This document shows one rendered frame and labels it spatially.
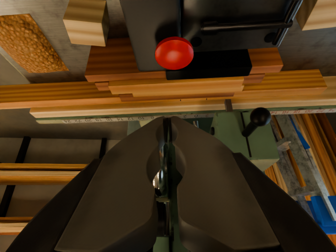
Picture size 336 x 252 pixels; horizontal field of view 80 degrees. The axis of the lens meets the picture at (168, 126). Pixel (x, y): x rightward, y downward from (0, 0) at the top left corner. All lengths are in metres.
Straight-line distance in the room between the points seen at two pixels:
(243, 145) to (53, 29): 0.29
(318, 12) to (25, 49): 0.36
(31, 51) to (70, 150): 2.67
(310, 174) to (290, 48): 0.85
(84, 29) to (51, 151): 2.85
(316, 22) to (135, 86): 0.22
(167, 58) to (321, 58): 0.30
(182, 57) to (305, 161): 1.04
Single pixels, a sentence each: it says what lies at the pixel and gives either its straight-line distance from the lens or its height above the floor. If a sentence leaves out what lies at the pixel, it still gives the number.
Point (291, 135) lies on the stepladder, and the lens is 1.19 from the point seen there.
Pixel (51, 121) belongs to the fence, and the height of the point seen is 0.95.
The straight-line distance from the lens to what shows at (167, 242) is 0.46.
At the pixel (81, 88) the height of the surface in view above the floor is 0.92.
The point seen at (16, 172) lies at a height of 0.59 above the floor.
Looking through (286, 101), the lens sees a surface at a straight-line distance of 0.40.
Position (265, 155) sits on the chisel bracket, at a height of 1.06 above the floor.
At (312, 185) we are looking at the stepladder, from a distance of 1.16.
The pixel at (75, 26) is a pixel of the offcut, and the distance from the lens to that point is 0.27.
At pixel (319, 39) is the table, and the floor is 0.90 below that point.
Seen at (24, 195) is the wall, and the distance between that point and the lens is 3.03.
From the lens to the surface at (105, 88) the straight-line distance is 0.32.
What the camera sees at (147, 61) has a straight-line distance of 0.19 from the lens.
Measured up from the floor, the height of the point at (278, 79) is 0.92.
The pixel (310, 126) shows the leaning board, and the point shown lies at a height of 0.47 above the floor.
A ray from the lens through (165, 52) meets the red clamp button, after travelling 0.16.
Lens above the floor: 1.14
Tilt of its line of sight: 28 degrees down
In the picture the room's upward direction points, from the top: 179 degrees clockwise
